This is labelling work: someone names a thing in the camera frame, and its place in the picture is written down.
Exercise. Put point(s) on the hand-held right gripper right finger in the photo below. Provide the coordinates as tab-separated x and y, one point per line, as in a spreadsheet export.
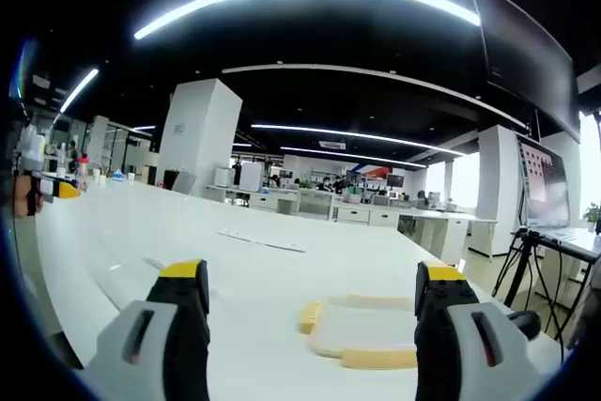
441	321

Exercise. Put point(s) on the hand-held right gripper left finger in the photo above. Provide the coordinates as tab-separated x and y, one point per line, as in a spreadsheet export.
183	307

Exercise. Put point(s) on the clear plastic container lid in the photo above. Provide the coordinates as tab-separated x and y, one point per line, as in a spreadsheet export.
361	326

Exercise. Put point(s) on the white box appliance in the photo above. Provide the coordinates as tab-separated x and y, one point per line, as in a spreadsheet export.
250	178

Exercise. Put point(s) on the person's left hand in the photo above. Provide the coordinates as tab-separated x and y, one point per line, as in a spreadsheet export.
20	195

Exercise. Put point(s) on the red capped bottle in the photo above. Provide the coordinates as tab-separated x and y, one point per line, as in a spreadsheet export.
83	173

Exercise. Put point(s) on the white plastic bottle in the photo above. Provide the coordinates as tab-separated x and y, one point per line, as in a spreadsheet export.
33	152

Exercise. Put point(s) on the black office chair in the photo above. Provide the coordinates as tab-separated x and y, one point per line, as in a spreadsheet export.
526	323

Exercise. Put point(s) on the row of white office desks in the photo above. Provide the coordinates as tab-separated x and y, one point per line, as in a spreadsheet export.
357	215

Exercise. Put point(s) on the black tripod stand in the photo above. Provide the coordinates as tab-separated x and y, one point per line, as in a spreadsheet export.
563	247

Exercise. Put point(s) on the white side table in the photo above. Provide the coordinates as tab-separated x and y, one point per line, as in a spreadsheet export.
582	241

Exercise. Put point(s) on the open laptop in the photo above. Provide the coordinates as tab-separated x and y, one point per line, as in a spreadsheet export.
544	180

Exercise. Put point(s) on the green potted plant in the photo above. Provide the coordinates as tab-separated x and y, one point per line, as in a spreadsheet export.
592	214

